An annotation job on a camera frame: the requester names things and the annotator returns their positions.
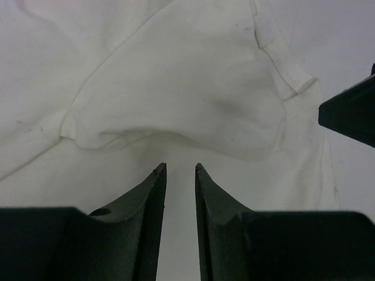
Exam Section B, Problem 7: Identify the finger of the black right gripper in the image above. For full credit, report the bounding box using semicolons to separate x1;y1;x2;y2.
318;68;375;147

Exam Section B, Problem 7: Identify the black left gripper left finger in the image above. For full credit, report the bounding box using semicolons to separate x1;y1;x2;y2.
1;163;167;280

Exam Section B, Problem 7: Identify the white t shirt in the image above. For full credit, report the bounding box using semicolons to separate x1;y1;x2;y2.
0;0;343;214

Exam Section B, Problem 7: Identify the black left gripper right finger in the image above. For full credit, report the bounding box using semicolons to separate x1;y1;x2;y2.
195;164;374;280

